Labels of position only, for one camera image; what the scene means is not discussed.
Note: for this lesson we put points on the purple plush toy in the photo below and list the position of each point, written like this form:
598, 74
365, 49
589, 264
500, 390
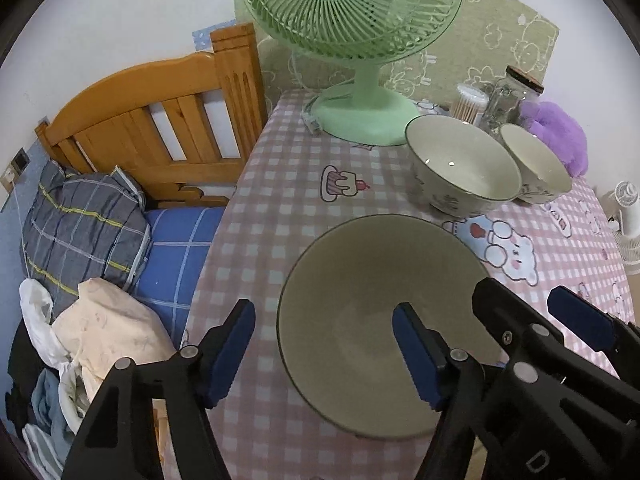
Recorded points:
555, 125

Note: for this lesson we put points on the clear glass mug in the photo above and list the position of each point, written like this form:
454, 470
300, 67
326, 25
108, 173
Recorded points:
492, 110

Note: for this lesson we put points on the pink checked bear tablecloth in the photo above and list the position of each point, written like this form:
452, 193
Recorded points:
280, 200

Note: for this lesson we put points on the white clip fan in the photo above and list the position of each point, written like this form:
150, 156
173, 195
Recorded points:
627, 240

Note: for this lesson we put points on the grey plaid pillow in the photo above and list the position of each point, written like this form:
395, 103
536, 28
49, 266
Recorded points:
75, 220

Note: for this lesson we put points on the glass jar with dark lid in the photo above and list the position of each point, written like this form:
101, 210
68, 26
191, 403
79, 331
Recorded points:
517, 90

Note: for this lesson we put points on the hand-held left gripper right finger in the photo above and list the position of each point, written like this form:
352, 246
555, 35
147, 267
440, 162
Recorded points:
415, 355

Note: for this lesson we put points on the green printed board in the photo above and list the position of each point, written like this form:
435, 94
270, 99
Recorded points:
500, 30

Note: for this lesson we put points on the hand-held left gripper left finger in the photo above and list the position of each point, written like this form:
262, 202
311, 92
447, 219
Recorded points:
227, 355

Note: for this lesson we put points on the wooden bed headboard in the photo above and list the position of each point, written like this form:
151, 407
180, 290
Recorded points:
125, 110

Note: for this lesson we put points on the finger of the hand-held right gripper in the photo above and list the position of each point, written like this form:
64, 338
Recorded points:
492, 305
575, 312

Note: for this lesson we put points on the dark wall socket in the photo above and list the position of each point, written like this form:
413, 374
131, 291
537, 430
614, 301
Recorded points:
21, 159

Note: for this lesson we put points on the white wall plug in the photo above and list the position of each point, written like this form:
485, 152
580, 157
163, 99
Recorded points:
9, 180

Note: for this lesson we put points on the blue checked bed sheet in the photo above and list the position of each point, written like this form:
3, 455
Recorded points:
175, 260

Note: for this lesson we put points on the green table fan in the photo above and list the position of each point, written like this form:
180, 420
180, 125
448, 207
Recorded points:
370, 110

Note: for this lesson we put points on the green rimmed ceramic bowl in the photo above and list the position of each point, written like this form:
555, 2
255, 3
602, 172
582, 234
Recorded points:
450, 160
350, 285
535, 160

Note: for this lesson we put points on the white plastic bag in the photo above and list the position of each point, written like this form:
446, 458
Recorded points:
35, 310

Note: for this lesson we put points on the grey blue clothes pile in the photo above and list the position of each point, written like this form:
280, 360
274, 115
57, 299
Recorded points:
45, 400

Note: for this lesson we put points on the cotton swab box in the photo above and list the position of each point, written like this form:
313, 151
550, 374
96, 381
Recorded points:
470, 105

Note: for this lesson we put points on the black garment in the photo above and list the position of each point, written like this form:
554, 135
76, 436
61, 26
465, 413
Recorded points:
20, 360

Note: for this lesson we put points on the blue patterned wall sticker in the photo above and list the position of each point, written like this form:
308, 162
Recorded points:
205, 37

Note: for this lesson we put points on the peach cloth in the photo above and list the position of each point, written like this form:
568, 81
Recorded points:
110, 330

